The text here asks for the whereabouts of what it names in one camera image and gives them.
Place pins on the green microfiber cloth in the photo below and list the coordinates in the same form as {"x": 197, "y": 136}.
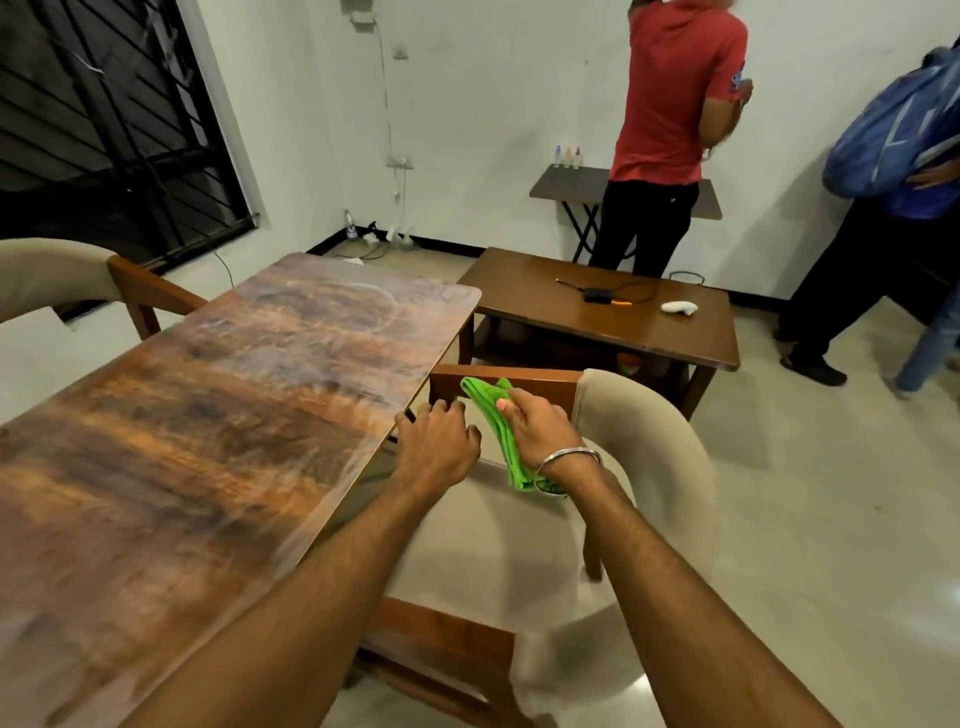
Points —
{"x": 511, "y": 459}

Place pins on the blue backpack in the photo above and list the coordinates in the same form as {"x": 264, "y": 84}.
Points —
{"x": 877, "y": 135}

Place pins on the white wall socket box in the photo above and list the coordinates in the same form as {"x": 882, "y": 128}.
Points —
{"x": 358, "y": 9}

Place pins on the dark folding side table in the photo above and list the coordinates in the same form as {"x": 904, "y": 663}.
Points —
{"x": 570, "y": 187}

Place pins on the white handheld controller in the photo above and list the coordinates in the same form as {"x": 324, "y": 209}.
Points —
{"x": 677, "y": 307}

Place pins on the white plug adapters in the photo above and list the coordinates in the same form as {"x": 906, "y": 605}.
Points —
{"x": 390, "y": 238}

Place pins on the person's right forearm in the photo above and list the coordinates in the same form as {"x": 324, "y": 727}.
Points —
{"x": 675, "y": 600}

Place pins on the person's left hand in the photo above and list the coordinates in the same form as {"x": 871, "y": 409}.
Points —
{"x": 435, "y": 450}

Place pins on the person's right hand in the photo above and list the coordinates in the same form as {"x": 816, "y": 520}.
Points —
{"x": 544, "y": 435}

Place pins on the person's right thumb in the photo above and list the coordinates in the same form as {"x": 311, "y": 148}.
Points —
{"x": 506, "y": 406}

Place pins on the low brown wooden table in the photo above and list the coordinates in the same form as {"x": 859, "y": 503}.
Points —
{"x": 540, "y": 311}

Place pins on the beige upholstered wooden chair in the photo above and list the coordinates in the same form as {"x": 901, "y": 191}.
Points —
{"x": 465, "y": 547}
{"x": 45, "y": 274}

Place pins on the person's left thumb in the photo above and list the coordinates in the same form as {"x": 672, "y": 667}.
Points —
{"x": 472, "y": 439}

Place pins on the person's left forearm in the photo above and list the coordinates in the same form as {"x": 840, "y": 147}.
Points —
{"x": 315, "y": 607}

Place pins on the window with black grille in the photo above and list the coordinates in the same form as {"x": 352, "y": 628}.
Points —
{"x": 105, "y": 120}

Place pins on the small black device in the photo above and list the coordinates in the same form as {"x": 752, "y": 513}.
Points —
{"x": 598, "y": 295}

